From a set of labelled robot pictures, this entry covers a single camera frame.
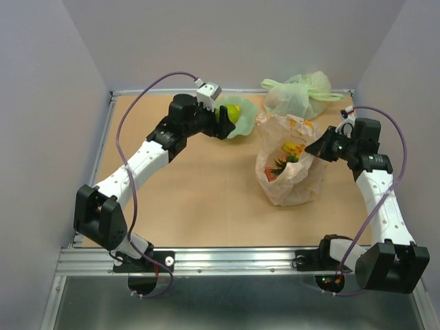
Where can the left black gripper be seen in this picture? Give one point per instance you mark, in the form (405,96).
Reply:
(219,130)

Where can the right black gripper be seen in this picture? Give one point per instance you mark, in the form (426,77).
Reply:
(320,148)

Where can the fake banana bunch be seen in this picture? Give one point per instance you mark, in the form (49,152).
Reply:
(293,149)

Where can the banana print plastic bag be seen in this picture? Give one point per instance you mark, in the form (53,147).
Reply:
(300,182)

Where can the fake watermelon slice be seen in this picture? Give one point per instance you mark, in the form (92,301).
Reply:
(272,173)

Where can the fake pineapple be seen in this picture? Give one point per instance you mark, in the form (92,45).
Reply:
(284,160)

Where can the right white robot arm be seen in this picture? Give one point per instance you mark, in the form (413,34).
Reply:
(394,262)

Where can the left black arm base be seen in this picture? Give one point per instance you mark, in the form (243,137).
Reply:
(146,279)

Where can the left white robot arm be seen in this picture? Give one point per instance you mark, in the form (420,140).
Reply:
(98,211)

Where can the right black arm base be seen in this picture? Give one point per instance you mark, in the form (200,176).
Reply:
(321,261)

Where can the fake green lime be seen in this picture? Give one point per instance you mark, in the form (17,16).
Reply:
(233,113)

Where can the tied green plastic bag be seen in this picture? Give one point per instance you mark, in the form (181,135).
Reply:
(303,95)

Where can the light green fruit plate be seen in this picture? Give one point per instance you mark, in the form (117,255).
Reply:
(248,114)

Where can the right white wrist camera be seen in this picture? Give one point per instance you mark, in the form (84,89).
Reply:
(346,126)

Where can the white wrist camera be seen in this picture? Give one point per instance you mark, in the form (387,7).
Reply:
(346,126)
(207,93)

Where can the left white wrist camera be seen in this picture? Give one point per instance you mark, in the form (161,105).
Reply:
(207,93)

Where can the aluminium front rail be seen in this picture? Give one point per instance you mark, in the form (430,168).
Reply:
(212,261)

